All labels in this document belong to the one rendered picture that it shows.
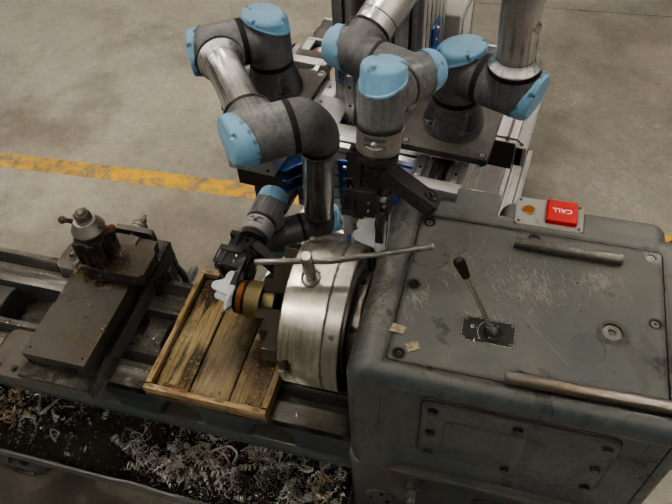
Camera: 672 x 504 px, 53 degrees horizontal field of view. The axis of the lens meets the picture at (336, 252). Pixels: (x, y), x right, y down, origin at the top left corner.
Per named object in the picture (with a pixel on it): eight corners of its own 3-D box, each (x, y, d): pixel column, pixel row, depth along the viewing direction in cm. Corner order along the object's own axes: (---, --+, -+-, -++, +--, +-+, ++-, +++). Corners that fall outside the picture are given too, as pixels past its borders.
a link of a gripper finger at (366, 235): (353, 250, 125) (355, 208, 119) (384, 256, 123) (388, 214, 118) (349, 260, 122) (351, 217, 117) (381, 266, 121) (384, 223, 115)
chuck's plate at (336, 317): (375, 288, 163) (369, 217, 136) (344, 412, 148) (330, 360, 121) (361, 285, 164) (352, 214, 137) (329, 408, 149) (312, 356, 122)
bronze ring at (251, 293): (281, 274, 145) (242, 266, 147) (267, 308, 139) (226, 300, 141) (286, 299, 152) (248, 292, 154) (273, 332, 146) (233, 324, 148)
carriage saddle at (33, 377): (178, 255, 185) (173, 241, 180) (98, 404, 156) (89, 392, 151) (82, 237, 191) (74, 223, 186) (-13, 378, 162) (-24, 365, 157)
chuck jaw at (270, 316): (308, 314, 140) (291, 359, 132) (310, 329, 144) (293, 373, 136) (259, 304, 142) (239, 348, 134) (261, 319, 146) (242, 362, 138)
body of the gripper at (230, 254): (217, 282, 155) (236, 244, 162) (251, 289, 153) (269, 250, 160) (210, 261, 149) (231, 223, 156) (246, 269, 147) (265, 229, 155)
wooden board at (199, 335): (312, 297, 173) (310, 288, 170) (267, 423, 151) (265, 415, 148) (204, 277, 179) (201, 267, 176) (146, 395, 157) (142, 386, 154)
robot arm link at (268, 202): (291, 208, 170) (288, 184, 164) (277, 240, 164) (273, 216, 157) (263, 203, 172) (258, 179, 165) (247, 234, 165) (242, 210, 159)
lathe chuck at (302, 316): (361, 285, 164) (352, 214, 137) (329, 408, 149) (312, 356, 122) (326, 279, 166) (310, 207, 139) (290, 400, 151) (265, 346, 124)
